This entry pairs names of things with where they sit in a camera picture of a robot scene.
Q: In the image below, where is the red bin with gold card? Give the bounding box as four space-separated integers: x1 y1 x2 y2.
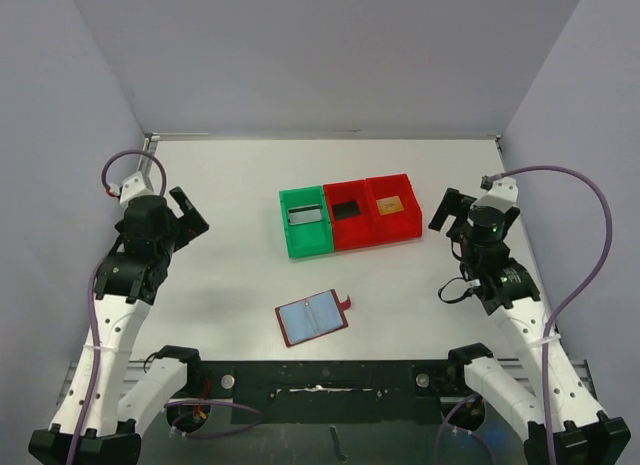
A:
365 174 423 243

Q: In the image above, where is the red leather card holder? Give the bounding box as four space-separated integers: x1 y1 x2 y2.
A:
275 289 352 348

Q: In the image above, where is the gold credit card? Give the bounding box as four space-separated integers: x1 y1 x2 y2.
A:
376 195 404 216

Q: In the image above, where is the black credit card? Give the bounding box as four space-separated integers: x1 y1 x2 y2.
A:
332 200 361 220

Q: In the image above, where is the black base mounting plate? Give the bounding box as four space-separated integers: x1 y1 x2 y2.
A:
163 360 472 432

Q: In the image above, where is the red bin with black card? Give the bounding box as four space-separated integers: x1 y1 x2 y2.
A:
323 180 381 251

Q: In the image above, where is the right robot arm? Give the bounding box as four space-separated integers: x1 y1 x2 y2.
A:
428 185 631 464

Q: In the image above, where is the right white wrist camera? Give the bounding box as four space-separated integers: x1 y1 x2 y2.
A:
471 176 518 213

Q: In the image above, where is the green plastic bin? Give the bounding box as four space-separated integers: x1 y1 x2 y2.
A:
279 185 334 259

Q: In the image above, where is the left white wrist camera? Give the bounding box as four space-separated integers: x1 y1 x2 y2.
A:
106 171 154 210

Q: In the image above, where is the aluminium front rail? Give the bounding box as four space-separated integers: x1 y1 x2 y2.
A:
56 360 151 407

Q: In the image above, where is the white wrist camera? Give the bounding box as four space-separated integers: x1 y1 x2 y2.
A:
471 176 518 213
106 171 154 210

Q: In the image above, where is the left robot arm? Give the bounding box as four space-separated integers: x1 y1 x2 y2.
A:
28 187 209 464

